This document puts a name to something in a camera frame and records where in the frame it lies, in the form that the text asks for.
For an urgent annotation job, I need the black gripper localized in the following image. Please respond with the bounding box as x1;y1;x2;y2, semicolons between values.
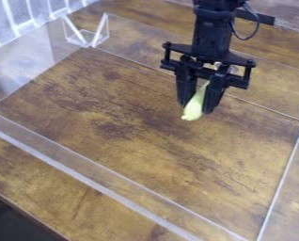
160;8;256;115

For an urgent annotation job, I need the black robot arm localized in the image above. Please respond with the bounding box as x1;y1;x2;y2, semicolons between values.
160;0;259;114

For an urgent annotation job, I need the black bar on table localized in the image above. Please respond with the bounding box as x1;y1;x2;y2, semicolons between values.
235;9;275;25

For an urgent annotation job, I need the clear acrylic corner bracket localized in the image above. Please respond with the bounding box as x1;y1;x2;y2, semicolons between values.
61;13;109;48

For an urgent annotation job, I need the clear acrylic enclosure wall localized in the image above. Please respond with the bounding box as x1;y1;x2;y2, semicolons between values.
0;0;299;241

